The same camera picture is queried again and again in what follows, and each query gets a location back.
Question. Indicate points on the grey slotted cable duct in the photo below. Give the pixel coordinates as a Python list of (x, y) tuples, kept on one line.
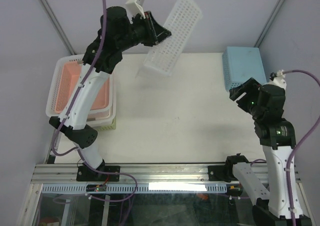
[(140, 188)]

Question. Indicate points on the light blue perforated basket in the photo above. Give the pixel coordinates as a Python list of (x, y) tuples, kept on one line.
[(240, 64)]

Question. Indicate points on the right aluminium frame post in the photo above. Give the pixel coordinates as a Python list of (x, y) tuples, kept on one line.
[(267, 26)]

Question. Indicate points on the white perforated basket top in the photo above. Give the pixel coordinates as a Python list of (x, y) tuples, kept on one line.
[(161, 59)]

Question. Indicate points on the pink basket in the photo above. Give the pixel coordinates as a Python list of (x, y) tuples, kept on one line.
[(67, 81)]

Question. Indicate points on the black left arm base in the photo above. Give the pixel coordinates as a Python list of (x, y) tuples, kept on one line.
[(97, 173)]

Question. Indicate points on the aluminium mounting rail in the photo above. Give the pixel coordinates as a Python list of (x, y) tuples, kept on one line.
[(194, 173)]

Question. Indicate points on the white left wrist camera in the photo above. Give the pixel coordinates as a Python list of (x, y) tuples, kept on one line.
[(135, 7)]

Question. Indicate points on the yellow-green perforated basket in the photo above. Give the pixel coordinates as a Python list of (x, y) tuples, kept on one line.
[(111, 126)]

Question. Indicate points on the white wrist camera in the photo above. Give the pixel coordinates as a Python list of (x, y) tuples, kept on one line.
[(278, 79), (135, 7)]

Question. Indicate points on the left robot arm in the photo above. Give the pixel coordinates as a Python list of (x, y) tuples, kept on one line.
[(117, 34)]

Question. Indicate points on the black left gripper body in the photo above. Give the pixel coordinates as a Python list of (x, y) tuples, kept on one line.
[(141, 32)]

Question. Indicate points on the left aluminium frame post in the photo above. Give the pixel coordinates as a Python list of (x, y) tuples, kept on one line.
[(57, 26)]

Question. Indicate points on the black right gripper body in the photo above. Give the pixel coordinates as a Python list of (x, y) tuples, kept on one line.
[(248, 102)]

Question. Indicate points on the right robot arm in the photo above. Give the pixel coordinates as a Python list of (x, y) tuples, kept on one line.
[(279, 204)]

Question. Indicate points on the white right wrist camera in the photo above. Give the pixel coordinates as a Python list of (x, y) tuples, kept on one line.
[(278, 79)]

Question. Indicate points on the aluminium frame post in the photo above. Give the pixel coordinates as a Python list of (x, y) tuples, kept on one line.
[(267, 26), (57, 26)]

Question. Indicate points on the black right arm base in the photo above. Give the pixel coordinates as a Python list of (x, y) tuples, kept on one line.
[(224, 172)]

